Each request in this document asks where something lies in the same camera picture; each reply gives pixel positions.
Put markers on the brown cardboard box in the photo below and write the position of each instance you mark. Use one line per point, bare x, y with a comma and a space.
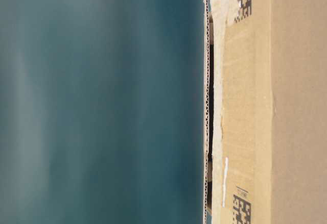
264, 128

